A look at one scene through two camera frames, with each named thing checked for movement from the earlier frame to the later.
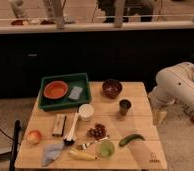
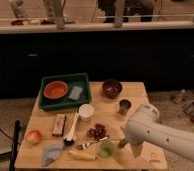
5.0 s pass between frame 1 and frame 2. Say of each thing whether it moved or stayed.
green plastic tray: stayed
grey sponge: stayed
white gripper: moved
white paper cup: stayed
